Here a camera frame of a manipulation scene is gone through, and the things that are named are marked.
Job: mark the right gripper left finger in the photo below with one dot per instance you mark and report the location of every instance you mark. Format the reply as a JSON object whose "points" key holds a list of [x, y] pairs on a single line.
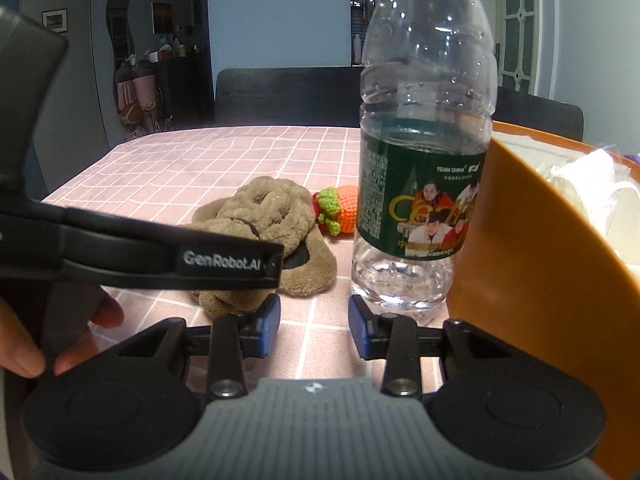
{"points": [[228, 341]]}

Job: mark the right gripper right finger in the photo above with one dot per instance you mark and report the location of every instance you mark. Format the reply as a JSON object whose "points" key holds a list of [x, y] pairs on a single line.
{"points": [[397, 340]]}

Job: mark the orange crochet strawberry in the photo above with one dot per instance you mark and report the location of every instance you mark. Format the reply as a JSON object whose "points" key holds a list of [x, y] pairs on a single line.
{"points": [[336, 209]]}

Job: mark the white sachet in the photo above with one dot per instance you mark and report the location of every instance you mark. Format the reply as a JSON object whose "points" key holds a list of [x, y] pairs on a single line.
{"points": [[601, 189]]}

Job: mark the person's left hand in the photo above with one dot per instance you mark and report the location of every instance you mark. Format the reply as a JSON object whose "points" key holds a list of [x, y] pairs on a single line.
{"points": [[20, 354]]}

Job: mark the orange storage box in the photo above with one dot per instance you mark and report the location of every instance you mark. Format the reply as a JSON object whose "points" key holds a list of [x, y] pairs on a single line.
{"points": [[534, 273]]}

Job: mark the hanging bags on rack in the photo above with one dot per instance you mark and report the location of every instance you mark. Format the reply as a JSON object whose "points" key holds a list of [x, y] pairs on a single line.
{"points": [[142, 97]]}

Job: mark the small framed picture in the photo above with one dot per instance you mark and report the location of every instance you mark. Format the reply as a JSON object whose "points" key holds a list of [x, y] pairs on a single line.
{"points": [[55, 20]]}

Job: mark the black chair left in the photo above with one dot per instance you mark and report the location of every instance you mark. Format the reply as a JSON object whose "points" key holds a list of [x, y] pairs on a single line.
{"points": [[289, 96]]}

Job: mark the black chair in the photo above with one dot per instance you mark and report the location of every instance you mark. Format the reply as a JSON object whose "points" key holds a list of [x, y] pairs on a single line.
{"points": [[523, 109], [289, 96]]}

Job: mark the clear plastic water bottle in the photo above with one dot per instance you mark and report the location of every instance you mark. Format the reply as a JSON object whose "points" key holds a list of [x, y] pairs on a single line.
{"points": [[428, 90]]}

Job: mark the black chair right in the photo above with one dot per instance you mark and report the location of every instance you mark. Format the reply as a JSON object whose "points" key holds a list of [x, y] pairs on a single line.
{"points": [[523, 109]]}

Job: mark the white panelled door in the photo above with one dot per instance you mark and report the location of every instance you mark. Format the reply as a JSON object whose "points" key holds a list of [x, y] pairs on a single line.
{"points": [[517, 43]]}

